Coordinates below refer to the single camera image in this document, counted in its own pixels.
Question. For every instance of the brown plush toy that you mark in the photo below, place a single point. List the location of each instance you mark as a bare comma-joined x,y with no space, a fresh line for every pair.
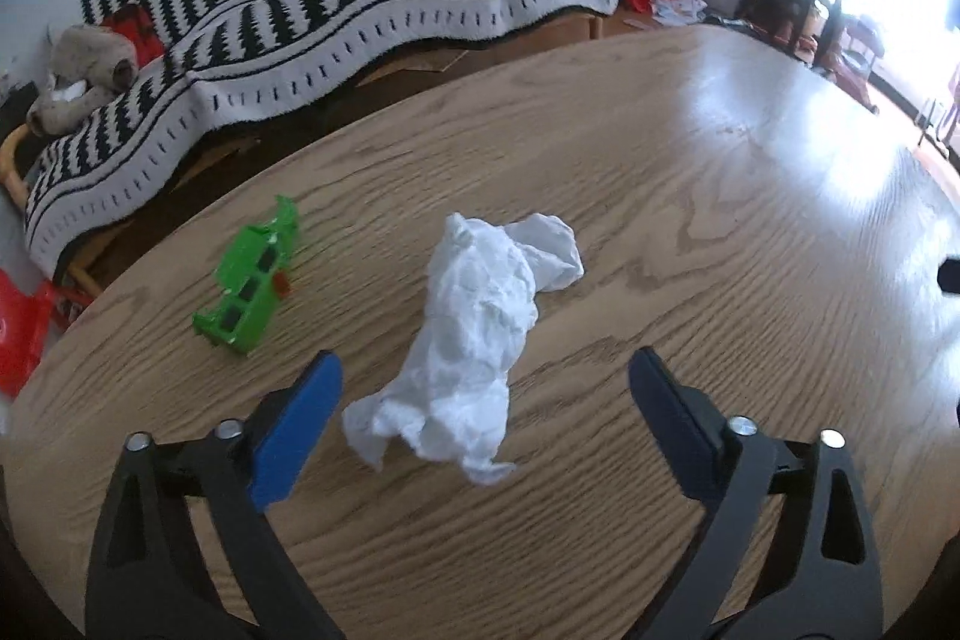
89,66

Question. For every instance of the wooden sofa frame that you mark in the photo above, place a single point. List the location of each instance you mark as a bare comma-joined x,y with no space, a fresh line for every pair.
45,175

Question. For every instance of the red pillow on sofa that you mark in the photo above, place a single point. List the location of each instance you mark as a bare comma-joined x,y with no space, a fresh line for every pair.
135,24

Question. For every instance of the green plastic toy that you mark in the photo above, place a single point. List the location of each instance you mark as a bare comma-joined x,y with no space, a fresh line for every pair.
253,277

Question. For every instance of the red plastic stool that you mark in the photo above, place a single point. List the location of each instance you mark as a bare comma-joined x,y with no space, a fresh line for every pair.
24,324

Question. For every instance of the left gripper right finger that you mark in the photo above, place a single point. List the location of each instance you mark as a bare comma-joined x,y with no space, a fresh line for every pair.
820,577

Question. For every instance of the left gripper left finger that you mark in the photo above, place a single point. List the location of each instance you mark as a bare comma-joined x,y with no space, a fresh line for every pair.
146,575

